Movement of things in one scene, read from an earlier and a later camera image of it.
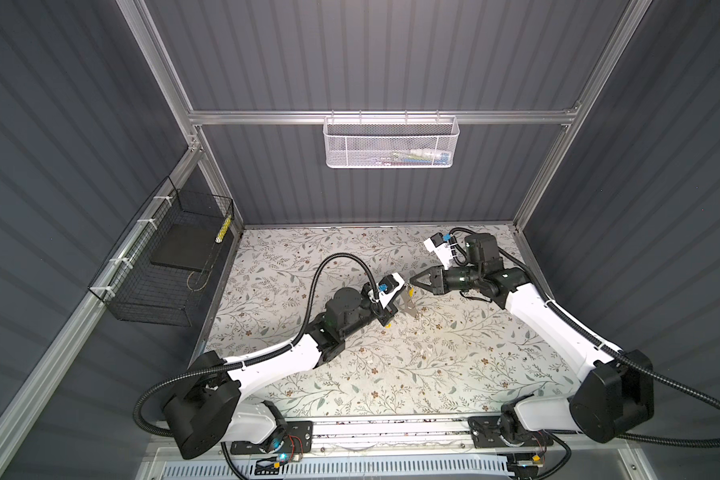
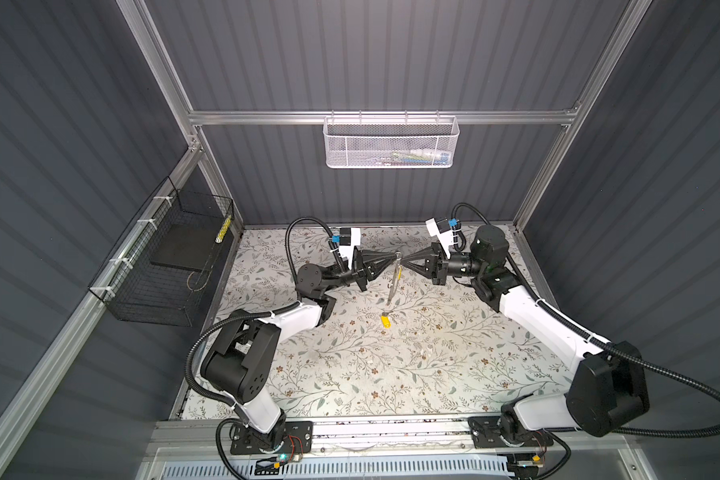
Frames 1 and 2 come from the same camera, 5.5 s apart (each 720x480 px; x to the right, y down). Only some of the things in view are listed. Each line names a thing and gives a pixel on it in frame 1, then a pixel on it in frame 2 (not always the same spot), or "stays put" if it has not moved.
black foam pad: (188, 246) stays put
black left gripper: (386, 315) to (373, 265)
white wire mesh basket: (391, 141) stays put
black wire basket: (160, 270) stays put
